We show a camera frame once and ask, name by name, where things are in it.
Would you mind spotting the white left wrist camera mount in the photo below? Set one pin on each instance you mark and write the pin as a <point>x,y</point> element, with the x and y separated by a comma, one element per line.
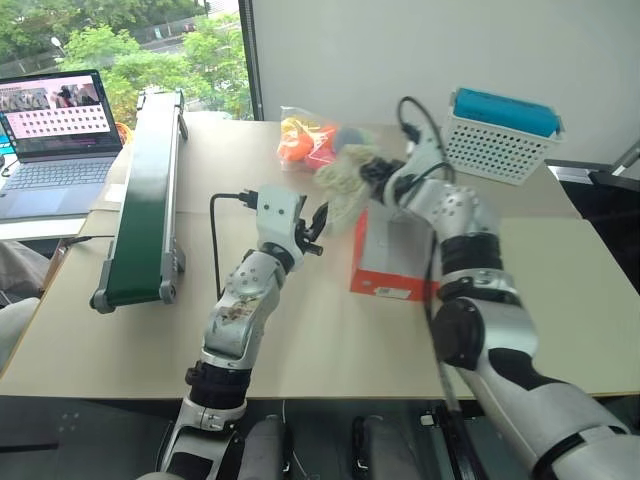
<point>276,215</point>

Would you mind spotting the red cardboard shoebox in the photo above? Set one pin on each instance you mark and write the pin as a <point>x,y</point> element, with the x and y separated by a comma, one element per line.
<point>385,260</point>

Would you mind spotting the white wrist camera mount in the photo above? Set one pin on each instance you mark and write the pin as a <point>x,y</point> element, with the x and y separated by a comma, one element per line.
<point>406,176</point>
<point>276,215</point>

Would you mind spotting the grey open laptop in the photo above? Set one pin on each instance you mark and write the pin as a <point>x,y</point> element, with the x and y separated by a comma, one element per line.
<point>55,150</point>

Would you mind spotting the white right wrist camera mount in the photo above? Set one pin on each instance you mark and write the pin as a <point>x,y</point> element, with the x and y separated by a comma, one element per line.
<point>406,176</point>

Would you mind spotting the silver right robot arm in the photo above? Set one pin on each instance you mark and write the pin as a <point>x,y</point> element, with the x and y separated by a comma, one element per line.
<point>480,300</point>

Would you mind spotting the green conveyor belt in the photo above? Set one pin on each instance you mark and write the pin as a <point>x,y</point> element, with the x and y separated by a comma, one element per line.
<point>147,200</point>

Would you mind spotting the cream knitted cloth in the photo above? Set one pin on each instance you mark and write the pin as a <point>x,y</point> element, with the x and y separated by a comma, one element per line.
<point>345,185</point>

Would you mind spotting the dark rounded grey shape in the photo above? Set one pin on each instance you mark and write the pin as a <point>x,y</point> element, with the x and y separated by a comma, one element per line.
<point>267,447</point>

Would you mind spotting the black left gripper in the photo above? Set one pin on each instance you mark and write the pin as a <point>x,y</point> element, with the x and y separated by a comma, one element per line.
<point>306,241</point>

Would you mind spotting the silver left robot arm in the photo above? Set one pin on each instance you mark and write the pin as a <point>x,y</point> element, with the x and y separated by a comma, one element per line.
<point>240,305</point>

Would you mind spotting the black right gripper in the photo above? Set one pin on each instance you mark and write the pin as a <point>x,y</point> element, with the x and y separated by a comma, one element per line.
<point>376,176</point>

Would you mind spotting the blue rolled cloth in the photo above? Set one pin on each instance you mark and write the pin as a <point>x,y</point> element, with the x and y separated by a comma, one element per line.
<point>505,110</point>

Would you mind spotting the white perforated plastic basket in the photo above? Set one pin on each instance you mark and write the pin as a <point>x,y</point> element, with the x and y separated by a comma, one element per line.
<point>495,150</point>

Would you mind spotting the clear bag of orange toys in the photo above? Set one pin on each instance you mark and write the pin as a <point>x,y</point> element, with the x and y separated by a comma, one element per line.
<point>305,142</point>

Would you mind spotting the white side desk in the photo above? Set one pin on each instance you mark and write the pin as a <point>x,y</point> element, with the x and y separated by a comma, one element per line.
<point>45,227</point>

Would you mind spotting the dark window frame post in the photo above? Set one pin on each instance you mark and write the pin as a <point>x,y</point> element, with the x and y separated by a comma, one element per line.
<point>251,60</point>

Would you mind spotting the person's grey trouser leg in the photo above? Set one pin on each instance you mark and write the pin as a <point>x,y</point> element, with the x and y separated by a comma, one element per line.
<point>20,267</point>

